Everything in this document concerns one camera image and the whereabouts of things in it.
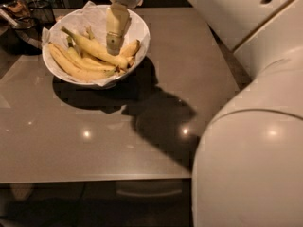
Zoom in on white bowl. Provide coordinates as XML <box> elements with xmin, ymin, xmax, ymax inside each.
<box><xmin>41</xmin><ymin>4</ymin><xmax>152</xmax><ymax>90</ymax></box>

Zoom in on front outer yellow banana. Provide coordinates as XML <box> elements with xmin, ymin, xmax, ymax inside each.
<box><xmin>47</xmin><ymin>43</ymin><xmax>115</xmax><ymax>82</ymax></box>

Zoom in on long yellow banana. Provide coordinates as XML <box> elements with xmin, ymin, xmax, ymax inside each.
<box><xmin>61</xmin><ymin>26</ymin><xmax>129</xmax><ymax>69</ymax></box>

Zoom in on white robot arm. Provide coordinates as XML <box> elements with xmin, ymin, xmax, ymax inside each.
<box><xmin>188</xmin><ymin>0</ymin><xmax>303</xmax><ymax>227</ymax></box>

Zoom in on middle yellow banana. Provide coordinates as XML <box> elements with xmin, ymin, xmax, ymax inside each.
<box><xmin>66</xmin><ymin>36</ymin><xmax>115</xmax><ymax>71</ymax></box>

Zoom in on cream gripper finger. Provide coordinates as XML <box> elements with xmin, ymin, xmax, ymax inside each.
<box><xmin>106</xmin><ymin>3</ymin><xmax>131</xmax><ymax>55</ymax></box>

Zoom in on small right yellow banana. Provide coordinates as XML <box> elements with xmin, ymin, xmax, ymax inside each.
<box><xmin>120</xmin><ymin>40</ymin><xmax>140</xmax><ymax>57</ymax></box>

